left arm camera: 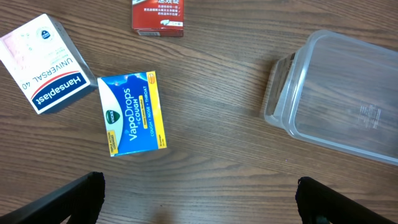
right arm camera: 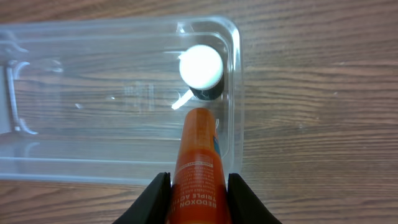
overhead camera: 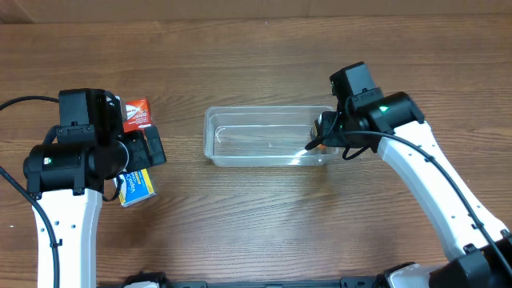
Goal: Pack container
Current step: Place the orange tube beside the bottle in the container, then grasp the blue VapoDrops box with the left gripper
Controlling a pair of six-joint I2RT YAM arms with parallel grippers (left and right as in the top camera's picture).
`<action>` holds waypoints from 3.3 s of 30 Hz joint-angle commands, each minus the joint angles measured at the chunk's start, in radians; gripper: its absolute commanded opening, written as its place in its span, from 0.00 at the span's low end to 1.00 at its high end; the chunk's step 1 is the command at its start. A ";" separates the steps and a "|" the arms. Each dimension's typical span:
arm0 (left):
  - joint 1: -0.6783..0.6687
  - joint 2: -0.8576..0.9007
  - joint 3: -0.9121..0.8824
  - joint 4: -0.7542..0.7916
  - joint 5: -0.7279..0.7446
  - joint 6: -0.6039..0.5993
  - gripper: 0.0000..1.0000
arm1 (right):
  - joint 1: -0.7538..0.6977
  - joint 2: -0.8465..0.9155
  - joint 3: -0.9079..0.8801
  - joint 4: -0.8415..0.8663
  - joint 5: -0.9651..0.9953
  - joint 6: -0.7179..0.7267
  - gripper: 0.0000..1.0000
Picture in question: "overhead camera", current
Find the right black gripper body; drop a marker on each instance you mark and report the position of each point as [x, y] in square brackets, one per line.
[333, 128]

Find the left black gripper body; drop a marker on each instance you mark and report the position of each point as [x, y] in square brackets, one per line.
[137, 159]

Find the blue yellow VapoDrops box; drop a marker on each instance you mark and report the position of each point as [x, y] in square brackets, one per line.
[134, 187]

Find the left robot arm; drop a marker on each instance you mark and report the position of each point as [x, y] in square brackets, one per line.
[66, 176]

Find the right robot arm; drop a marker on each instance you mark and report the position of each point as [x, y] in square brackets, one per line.
[477, 245]

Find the clear plastic container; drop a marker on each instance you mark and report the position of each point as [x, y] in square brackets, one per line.
[256, 136]

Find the red cardboard box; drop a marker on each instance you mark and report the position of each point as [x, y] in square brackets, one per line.
[138, 115]

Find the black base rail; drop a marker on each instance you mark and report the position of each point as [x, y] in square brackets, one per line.
[272, 284]

